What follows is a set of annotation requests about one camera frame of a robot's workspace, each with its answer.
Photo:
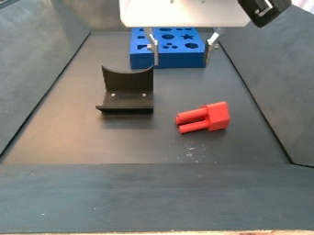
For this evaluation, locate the red three prong object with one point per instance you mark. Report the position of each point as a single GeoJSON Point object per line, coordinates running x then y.
{"type": "Point", "coordinates": [210, 117]}

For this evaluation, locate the black curved fixture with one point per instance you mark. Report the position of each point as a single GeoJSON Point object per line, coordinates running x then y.
{"type": "Point", "coordinates": [128, 91]}

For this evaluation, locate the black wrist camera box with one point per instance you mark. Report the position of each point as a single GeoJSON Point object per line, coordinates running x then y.
{"type": "Point", "coordinates": [262, 11]}

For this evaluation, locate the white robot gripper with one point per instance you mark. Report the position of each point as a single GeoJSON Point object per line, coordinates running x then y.
{"type": "Point", "coordinates": [181, 13]}

